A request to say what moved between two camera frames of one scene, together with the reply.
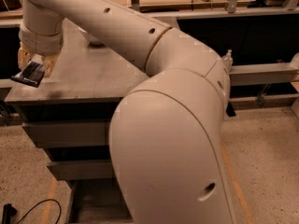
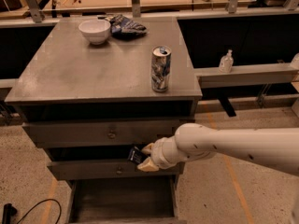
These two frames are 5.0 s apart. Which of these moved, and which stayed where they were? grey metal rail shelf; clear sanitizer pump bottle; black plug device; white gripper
Moved: white gripper
Stayed: clear sanitizer pump bottle; black plug device; grey metal rail shelf
